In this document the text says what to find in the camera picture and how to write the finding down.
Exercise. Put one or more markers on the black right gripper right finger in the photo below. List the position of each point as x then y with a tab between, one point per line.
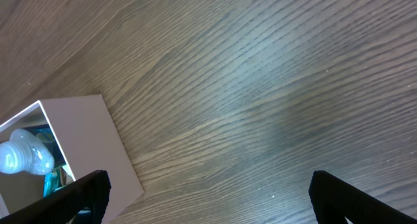
335	201

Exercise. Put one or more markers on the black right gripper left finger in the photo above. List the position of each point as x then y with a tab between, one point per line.
83	201

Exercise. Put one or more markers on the teal Colgate toothpaste tube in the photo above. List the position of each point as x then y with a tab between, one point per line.
54	181

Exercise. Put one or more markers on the blue foam pump bottle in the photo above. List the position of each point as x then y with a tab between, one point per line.
33	150

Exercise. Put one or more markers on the white cardboard box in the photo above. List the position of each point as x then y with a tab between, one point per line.
88	140

